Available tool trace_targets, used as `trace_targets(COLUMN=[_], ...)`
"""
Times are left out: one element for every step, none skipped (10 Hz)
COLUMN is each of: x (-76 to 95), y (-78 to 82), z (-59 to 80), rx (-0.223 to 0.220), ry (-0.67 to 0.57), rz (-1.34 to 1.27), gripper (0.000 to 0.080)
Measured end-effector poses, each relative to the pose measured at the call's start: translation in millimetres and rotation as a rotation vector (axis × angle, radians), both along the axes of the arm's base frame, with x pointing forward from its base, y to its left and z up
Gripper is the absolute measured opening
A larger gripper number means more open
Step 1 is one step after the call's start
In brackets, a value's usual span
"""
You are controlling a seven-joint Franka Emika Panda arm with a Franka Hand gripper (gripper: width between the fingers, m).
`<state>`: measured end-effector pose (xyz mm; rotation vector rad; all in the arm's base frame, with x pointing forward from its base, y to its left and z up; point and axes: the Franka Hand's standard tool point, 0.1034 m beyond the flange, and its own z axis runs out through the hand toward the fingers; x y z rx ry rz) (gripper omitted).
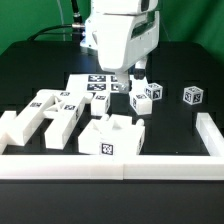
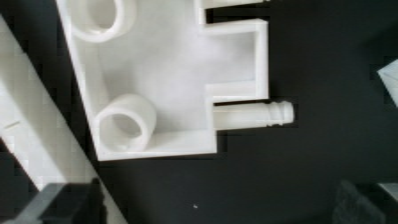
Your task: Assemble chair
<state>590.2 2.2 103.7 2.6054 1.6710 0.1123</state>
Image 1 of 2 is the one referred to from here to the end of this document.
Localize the white base tag plate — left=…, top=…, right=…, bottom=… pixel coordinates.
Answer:
left=65, top=73, right=148, bottom=96

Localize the white chair side bar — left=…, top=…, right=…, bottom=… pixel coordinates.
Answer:
left=0, top=111, right=16, bottom=155

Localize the white chair back part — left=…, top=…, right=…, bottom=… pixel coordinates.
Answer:
left=7, top=90, right=92, bottom=150

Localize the grey thin cable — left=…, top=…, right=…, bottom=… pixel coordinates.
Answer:
left=56, top=0, right=66, bottom=42

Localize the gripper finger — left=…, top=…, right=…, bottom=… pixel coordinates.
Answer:
left=117, top=72, right=131, bottom=93
left=134, top=60, right=147, bottom=80

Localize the white tagged cube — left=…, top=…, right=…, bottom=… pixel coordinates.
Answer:
left=144, top=83, right=163, bottom=101
left=183, top=86, right=204, bottom=105

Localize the white tagged cube far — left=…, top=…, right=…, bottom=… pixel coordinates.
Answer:
left=183, top=86, right=204, bottom=105

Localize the white tagged cube near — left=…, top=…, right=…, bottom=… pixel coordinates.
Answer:
left=144, top=83, right=163, bottom=101

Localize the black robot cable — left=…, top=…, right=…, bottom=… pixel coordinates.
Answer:
left=27, top=0, right=88, bottom=42

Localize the white chair seat part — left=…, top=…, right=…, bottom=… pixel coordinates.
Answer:
left=78, top=114, right=145, bottom=157

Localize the white U-shaped fence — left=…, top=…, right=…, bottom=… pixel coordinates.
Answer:
left=0, top=113, right=224, bottom=180

